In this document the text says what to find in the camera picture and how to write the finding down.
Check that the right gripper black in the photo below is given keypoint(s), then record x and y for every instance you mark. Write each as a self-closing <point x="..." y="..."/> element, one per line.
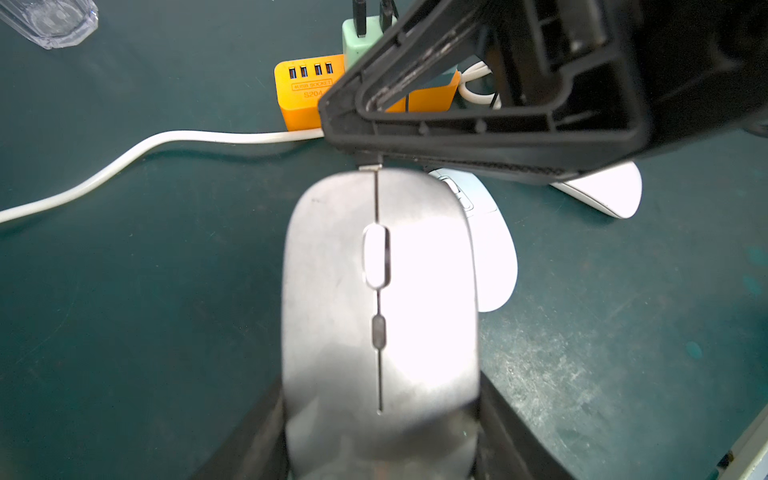
<point x="704" y="66"/>

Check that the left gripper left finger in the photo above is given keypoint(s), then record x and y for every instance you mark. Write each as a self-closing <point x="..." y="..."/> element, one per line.
<point x="256" y="448"/>

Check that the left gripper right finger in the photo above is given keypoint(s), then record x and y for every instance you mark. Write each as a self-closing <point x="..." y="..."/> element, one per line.
<point x="507" y="448"/>

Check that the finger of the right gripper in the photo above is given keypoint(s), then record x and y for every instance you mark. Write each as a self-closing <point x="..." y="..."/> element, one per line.
<point x="566" y="75"/>

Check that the white wireless mouse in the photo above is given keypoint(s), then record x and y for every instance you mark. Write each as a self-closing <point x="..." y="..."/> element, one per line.
<point x="615" y="191"/>

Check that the silver wireless mouse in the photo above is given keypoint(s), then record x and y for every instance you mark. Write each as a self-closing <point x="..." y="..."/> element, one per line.
<point x="380" y="356"/>

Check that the light blue wireless mouse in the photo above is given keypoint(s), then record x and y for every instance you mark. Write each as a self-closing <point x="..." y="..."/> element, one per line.
<point x="494" y="253"/>

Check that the mint green charger plug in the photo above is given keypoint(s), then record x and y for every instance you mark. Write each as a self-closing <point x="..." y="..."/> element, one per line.
<point x="354" y="46"/>

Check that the orange power strip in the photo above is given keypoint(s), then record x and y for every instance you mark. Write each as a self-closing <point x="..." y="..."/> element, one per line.
<point x="301" y="83"/>

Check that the clear glass cup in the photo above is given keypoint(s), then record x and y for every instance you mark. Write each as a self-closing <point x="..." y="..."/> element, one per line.
<point x="51" y="24"/>

